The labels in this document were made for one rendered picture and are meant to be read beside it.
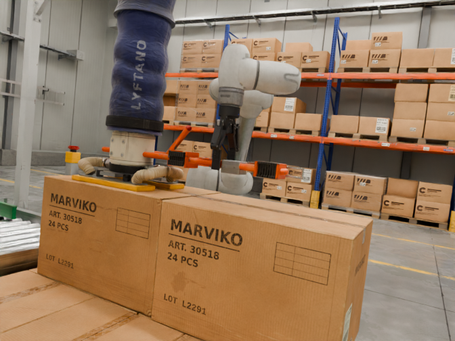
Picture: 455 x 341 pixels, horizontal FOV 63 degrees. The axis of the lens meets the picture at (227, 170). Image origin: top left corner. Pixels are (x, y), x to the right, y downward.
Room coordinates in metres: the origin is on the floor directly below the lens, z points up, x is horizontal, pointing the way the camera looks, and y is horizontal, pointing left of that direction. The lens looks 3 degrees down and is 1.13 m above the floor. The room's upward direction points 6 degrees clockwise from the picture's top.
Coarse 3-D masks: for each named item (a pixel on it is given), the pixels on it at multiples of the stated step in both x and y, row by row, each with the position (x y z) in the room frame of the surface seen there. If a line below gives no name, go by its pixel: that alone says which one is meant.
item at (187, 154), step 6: (174, 150) 1.38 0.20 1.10; (168, 156) 1.36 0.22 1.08; (174, 156) 1.35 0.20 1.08; (180, 156) 1.33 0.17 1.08; (186, 156) 1.32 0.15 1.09; (192, 156) 1.36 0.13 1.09; (198, 156) 1.39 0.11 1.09; (168, 162) 1.35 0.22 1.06; (174, 162) 1.34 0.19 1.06; (180, 162) 1.32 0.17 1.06; (186, 162) 1.33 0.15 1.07
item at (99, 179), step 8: (72, 176) 1.44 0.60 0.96; (80, 176) 1.43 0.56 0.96; (88, 176) 1.43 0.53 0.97; (96, 176) 1.44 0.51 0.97; (104, 176) 1.47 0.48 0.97; (128, 176) 1.37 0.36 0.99; (104, 184) 1.36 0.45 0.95; (112, 184) 1.34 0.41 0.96; (120, 184) 1.33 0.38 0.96; (128, 184) 1.33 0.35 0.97; (136, 184) 1.32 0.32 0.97; (144, 184) 1.36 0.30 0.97
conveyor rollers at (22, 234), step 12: (0, 216) 2.38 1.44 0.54; (0, 228) 2.05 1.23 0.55; (12, 228) 2.10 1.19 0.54; (24, 228) 2.16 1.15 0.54; (36, 228) 2.14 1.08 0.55; (0, 240) 1.86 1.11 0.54; (12, 240) 1.91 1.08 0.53; (24, 240) 1.89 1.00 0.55; (36, 240) 1.93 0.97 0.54; (0, 252) 1.68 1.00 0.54
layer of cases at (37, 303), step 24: (0, 288) 1.30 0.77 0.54; (24, 288) 1.32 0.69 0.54; (48, 288) 1.35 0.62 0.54; (72, 288) 1.38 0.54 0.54; (0, 312) 1.13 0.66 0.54; (24, 312) 1.15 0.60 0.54; (48, 312) 1.17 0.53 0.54; (72, 312) 1.18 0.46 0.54; (96, 312) 1.20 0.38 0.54; (120, 312) 1.22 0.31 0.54; (0, 336) 1.00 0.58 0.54; (24, 336) 1.01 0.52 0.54; (48, 336) 1.03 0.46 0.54; (72, 336) 1.04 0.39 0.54; (96, 336) 1.05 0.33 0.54; (120, 336) 1.07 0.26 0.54; (144, 336) 1.08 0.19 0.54; (168, 336) 1.10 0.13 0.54; (192, 336) 1.12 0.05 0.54
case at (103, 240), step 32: (64, 192) 1.42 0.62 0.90; (96, 192) 1.34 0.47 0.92; (128, 192) 1.27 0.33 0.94; (160, 192) 1.34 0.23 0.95; (192, 192) 1.44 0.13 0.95; (64, 224) 1.41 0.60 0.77; (96, 224) 1.33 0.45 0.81; (128, 224) 1.26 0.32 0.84; (64, 256) 1.40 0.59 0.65; (96, 256) 1.33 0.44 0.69; (128, 256) 1.26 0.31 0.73; (96, 288) 1.32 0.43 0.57; (128, 288) 1.25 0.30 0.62
